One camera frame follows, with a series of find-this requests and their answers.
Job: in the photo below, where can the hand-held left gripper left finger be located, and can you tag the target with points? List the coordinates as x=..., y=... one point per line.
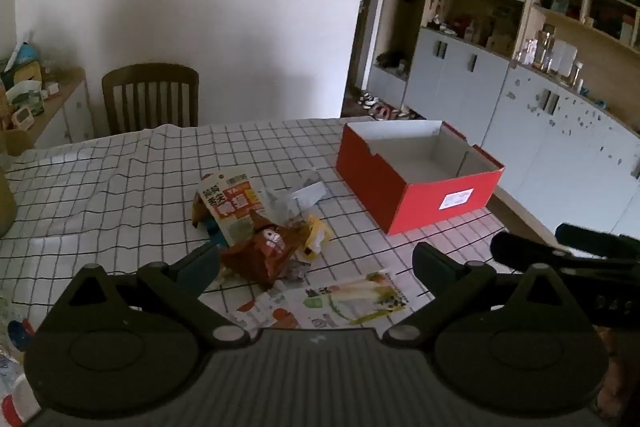
x=200, y=269

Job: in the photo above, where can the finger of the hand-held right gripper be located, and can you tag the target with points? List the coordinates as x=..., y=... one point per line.
x=600, y=239
x=525, y=249

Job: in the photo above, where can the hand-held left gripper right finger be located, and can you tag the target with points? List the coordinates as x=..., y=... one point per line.
x=430, y=269

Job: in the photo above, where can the red biscuit packet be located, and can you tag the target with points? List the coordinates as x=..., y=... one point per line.
x=255, y=262

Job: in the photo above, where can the red cardboard box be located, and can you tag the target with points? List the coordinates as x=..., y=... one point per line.
x=425, y=207

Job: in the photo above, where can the white orange snack packet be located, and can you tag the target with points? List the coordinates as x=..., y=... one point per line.
x=230, y=207

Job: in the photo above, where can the white green snack packet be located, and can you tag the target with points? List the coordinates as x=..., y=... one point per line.
x=345, y=302

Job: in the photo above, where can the yellow snack packet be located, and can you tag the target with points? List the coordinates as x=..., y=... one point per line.
x=317, y=234

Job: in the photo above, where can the white checked tablecloth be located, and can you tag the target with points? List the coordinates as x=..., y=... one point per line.
x=125, y=187

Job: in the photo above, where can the silver white snack packet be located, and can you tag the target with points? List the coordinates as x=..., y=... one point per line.
x=295, y=202

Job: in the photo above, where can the pile of shoes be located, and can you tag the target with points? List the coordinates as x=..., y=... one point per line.
x=382, y=107

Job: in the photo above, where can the row of glass bottles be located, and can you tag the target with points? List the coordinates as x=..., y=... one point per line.
x=550, y=57

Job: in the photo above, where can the dark wooden chair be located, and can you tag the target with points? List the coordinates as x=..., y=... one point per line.
x=150, y=79

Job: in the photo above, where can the white wooden sideboard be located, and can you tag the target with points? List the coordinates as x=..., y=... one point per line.
x=65, y=117

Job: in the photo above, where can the white bottle with red cap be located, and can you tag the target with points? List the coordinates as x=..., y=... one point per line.
x=17, y=402

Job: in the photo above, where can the white kitchen timer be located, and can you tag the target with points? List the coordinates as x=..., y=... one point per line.
x=21, y=119

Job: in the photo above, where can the white wall cabinet unit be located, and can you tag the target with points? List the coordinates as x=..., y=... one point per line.
x=460, y=72

